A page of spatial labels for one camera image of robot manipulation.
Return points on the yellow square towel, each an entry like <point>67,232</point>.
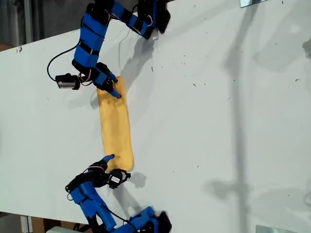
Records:
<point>116,126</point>

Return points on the white container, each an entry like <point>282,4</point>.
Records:
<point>58,230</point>

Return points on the brown cardboard box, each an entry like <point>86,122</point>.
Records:
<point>39,224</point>

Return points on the white table leg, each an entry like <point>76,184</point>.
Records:
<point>26,224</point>

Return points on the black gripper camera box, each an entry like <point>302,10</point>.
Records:
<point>65,82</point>
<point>116,179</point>

